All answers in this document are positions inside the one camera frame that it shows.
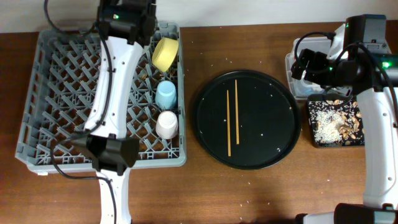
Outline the wooden chopstick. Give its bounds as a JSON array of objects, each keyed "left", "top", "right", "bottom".
[
  {"left": 234, "top": 80, "right": 240, "bottom": 145},
  {"left": 226, "top": 90, "right": 231, "bottom": 157}
]

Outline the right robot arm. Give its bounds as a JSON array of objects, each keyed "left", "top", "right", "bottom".
[{"left": 291, "top": 14, "right": 397, "bottom": 223}]

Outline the food scraps pile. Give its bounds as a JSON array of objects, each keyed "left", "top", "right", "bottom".
[{"left": 312, "top": 98, "right": 364, "bottom": 146}]

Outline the yellow bowl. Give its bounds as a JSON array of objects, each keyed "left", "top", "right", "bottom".
[{"left": 152, "top": 37, "right": 179, "bottom": 72}]

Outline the black rectangular tray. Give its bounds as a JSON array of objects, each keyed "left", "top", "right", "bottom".
[{"left": 306, "top": 93, "right": 366, "bottom": 149}]

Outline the grey dishwasher rack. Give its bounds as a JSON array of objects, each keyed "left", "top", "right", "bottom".
[{"left": 15, "top": 22, "right": 187, "bottom": 175}]

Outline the clear plastic waste bin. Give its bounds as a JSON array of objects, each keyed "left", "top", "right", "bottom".
[{"left": 285, "top": 37, "right": 332, "bottom": 100}]

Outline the white paper cup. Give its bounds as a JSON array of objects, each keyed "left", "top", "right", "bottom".
[{"left": 155, "top": 111, "right": 178, "bottom": 139}]

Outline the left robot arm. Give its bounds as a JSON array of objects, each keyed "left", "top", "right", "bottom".
[{"left": 72, "top": 1, "right": 156, "bottom": 223}]

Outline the light blue plastic cup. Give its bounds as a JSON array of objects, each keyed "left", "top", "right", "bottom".
[{"left": 155, "top": 80, "right": 177, "bottom": 110}]

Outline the round black tray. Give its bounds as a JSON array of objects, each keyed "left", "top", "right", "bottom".
[{"left": 192, "top": 70, "right": 301, "bottom": 170}]

